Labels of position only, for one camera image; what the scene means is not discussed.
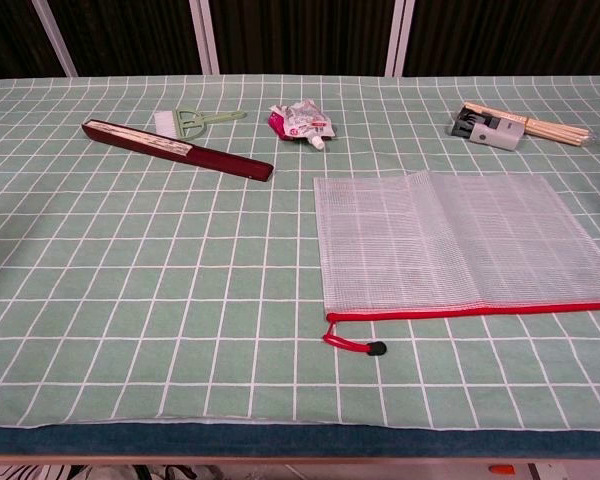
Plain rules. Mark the green white checked tablecloth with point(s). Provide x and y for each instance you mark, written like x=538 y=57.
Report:
x=130 y=250

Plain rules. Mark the crumpled pink white spout pouch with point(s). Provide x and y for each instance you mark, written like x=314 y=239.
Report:
x=300 y=122

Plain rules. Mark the small green hand brush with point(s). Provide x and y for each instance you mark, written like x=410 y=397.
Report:
x=190 y=125

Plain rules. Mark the blue table pad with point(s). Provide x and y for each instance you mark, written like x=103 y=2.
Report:
x=280 y=442

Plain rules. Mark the grey black stamp device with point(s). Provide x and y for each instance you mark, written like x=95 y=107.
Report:
x=495 y=131

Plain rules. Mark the white partition post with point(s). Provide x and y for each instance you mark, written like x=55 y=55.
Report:
x=205 y=37
x=399 y=37
x=55 y=37

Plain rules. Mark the clear zip pouch red slider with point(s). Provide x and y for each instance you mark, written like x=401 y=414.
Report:
x=455 y=240

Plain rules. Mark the bundle of wooden sticks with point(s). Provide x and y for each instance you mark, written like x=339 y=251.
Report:
x=555 y=131

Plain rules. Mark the dark red folded fan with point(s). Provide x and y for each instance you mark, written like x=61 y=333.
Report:
x=220 y=160

